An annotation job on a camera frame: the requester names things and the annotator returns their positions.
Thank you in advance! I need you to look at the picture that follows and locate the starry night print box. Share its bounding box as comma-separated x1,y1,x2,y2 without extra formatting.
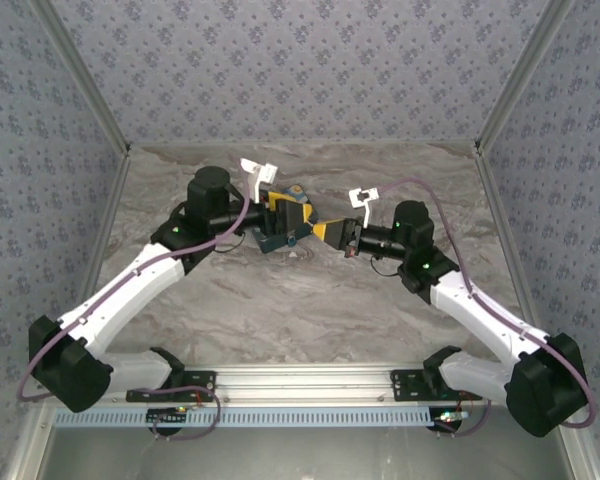
257,181,315,255

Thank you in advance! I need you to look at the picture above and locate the small circuit board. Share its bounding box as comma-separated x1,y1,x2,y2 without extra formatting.
147,407,189,436
432,407,470,434

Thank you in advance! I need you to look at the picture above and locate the grey metal panel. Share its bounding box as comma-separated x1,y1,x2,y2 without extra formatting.
39,427,576,480

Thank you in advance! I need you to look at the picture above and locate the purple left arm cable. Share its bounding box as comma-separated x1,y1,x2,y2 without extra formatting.
18,187,261,404

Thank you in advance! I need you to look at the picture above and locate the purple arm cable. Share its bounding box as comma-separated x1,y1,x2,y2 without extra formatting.
378,177,599,431
18,187,261,404

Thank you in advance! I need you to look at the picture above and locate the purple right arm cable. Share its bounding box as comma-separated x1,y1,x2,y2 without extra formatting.
378,177,599,431

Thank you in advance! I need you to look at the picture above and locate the aluminium table side rail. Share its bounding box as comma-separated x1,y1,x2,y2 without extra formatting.
474,147,539,326
72,149,134,321

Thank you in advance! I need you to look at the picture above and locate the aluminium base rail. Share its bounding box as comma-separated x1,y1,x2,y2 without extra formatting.
102,363,514,407

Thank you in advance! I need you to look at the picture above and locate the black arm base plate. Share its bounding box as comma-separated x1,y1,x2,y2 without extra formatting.
390,368,484,403
125,368,217,404

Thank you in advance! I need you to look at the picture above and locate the aluminium frame post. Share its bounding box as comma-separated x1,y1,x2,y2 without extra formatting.
554,429,600,480
473,0,580,156
29,0,134,157
2,403,56,480

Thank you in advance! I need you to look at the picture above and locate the slotted pale blue cable duct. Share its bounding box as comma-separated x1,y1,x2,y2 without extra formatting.
53,405,441,430

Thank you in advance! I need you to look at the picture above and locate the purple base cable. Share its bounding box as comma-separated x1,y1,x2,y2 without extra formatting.
437,394,491,439
129,384,222,442

